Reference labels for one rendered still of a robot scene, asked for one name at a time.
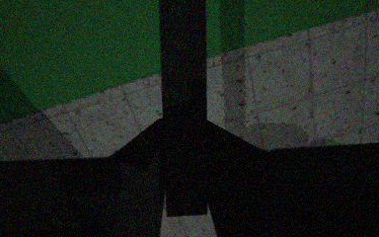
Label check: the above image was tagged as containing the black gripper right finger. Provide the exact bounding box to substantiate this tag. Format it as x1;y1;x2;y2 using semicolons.
207;120;379;237

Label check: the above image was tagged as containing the green flat mat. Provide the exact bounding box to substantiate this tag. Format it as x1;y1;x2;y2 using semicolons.
0;0;379;123

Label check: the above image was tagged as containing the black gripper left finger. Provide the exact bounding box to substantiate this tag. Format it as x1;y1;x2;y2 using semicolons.
0;118;166;237

